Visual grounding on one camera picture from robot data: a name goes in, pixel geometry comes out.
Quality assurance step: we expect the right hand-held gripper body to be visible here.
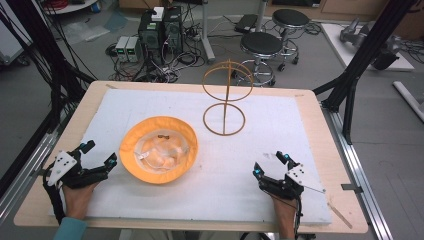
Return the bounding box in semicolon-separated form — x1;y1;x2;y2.
259;163;327;202

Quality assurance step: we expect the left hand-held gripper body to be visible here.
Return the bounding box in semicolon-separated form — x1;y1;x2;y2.
43;150;112;190

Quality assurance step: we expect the person's right hand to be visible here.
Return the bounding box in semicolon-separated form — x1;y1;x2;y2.
270;194;301;224

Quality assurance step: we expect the person's left hand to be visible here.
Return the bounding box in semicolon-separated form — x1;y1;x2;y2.
61;181;100;221

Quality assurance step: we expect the white foam mat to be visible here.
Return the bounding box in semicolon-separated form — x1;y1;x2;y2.
49;87;334;226

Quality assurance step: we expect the orange bucket hat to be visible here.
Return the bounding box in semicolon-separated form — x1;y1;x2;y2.
118;115;200;185

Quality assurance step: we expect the thin wooden stick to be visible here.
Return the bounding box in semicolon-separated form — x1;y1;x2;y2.
327;201;354;230

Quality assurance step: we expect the grey tape strip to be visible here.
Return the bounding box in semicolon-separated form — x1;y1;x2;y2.
340;182;364;195

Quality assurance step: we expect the grey power supply unit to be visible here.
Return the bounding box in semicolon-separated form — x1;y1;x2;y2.
126;36;144;63
114;35;130;63

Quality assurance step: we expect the clear plastic sheet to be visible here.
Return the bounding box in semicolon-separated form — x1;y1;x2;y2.
61;20;112;44

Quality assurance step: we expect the large black round stool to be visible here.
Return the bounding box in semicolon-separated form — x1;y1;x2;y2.
239;31;285;88

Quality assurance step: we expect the white board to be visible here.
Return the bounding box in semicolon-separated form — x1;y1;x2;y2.
320;22;416;72

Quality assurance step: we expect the black computer tower green front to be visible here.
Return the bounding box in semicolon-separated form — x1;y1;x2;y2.
137;11;167;65

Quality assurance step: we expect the white tube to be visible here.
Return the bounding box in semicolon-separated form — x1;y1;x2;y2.
391;80;424;124

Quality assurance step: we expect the small black round stool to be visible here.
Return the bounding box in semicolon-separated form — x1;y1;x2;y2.
271;7;312;73

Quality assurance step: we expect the round white table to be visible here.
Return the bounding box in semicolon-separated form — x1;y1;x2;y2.
42;0;100;16

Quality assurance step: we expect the flat black case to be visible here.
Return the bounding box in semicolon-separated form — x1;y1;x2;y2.
233;13;260;34

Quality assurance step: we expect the grey metal table leg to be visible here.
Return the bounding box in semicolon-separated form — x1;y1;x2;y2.
200;0;217;65

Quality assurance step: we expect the grey robot device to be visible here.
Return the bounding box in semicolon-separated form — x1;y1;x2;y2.
339;17;402;71

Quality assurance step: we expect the white box on tower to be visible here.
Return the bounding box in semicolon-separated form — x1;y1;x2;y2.
150;6;166;23

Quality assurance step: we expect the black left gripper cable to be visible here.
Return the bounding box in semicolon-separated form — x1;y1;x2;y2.
41;173;67;225

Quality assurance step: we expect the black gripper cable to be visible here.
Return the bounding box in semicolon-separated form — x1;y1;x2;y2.
41;173;67;225
259;188;317;240

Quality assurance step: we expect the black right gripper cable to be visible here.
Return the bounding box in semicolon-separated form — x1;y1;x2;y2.
259;188;317;240

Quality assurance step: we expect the aluminium table rail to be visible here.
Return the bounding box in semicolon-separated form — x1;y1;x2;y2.
320;105;396;240
0;109;75;224

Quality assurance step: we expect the wooden ring hat stand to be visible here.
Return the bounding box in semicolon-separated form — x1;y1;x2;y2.
201;58;255;137

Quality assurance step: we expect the black frame post with cables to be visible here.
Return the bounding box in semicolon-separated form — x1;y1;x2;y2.
0;0;98;141

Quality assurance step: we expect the tangle of floor cables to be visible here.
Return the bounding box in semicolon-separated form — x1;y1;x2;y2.
105;19;214;83

